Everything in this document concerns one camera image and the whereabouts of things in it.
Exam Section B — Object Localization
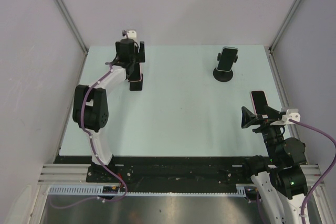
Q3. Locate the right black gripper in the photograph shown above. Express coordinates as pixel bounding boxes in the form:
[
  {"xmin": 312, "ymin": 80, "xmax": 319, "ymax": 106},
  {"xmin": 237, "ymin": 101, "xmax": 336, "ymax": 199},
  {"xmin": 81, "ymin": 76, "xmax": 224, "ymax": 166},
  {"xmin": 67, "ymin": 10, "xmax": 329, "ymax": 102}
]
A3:
[{"xmin": 240, "ymin": 104, "xmax": 285, "ymax": 163}]

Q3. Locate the pink phone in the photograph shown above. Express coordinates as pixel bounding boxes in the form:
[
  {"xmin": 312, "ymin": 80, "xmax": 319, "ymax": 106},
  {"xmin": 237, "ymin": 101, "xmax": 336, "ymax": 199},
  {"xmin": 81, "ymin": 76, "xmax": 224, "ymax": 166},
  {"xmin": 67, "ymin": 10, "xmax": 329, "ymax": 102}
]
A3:
[
  {"xmin": 250, "ymin": 90, "xmax": 268, "ymax": 114},
  {"xmin": 128, "ymin": 63, "xmax": 142, "ymax": 82}
]

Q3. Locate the black phone stand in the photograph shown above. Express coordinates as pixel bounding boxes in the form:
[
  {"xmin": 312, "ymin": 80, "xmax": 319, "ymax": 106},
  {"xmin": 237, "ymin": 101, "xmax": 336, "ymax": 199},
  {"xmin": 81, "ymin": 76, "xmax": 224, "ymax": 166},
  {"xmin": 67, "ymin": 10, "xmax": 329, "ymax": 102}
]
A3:
[{"xmin": 128, "ymin": 73, "xmax": 143, "ymax": 91}]

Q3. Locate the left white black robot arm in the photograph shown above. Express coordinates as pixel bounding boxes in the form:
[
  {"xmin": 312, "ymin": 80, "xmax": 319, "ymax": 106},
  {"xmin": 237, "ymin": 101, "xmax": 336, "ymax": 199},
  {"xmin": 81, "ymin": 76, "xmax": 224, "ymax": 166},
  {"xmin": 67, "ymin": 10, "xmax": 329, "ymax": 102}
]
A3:
[{"xmin": 72, "ymin": 38, "xmax": 145, "ymax": 182}]

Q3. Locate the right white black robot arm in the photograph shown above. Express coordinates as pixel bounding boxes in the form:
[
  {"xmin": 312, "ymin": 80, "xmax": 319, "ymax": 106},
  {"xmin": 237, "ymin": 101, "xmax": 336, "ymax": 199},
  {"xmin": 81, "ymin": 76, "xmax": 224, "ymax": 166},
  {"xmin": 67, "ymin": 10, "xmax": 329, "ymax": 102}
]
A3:
[{"xmin": 241, "ymin": 106, "xmax": 310, "ymax": 223}]

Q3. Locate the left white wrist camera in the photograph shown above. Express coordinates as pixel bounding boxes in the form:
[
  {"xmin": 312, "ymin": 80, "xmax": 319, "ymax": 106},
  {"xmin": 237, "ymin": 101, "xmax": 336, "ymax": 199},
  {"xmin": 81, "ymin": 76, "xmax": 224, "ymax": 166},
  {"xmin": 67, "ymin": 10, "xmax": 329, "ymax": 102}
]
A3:
[{"xmin": 122, "ymin": 30, "xmax": 138, "ymax": 41}]

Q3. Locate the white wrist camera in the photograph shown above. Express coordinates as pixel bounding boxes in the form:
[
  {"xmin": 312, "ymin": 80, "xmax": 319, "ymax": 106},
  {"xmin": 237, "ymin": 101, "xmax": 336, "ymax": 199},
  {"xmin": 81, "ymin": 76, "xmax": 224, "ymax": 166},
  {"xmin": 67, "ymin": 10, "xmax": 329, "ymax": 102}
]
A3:
[
  {"xmin": 122, "ymin": 30, "xmax": 138, "ymax": 41},
  {"xmin": 270, "ymin": 108, "xmax": 301, "ymax": 126}
]

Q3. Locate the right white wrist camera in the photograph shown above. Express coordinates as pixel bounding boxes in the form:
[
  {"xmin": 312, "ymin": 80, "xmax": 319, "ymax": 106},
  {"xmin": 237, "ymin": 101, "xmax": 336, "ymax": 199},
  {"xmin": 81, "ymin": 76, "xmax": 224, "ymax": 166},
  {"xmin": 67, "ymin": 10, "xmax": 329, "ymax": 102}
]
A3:
[{"xmin": 270, "ymin": 108, "xmax": 301, "ymax": 126}]

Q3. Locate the black round-base phone mount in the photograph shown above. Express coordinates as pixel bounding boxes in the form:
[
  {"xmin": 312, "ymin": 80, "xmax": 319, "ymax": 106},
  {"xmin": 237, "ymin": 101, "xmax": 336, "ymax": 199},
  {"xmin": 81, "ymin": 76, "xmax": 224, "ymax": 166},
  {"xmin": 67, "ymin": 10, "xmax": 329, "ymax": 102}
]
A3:
[{"xmin": 213, "ymin": 67, "xmax": 234, "ymax": 82}]

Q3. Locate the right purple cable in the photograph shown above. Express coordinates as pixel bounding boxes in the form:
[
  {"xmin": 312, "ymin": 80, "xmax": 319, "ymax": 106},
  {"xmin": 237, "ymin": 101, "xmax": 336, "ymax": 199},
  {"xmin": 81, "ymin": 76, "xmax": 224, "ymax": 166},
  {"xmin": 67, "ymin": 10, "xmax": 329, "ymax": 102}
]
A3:
[{"xmin": 256, "ymin": 119, "xmax": 336, "ymax": 224}]

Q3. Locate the white phone in car mount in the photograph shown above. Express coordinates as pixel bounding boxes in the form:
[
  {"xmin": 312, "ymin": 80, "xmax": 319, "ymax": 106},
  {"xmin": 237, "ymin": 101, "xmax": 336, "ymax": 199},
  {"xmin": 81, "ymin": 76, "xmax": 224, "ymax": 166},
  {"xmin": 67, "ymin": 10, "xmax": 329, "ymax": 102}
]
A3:
[{"xmin": 216, "ymin": 47, "xmax": 238, "ymax": 72}]

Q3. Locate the white slotted cable duct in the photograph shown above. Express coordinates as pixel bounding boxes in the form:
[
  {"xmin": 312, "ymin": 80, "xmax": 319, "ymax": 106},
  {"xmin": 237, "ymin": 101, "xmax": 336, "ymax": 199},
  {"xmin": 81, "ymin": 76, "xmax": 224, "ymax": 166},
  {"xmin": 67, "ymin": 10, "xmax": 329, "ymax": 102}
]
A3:
[{"xmin": 49, "ymin": 184, "xmax": 263, "ymax": 197}]

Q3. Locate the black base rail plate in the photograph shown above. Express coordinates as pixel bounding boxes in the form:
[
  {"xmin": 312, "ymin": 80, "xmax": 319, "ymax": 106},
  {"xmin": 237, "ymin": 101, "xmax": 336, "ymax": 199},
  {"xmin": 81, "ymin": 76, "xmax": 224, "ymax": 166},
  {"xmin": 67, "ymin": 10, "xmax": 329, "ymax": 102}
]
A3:
[{"xmin": 55, "ymin": 155, "xmax": 252, "ymax": 194}]

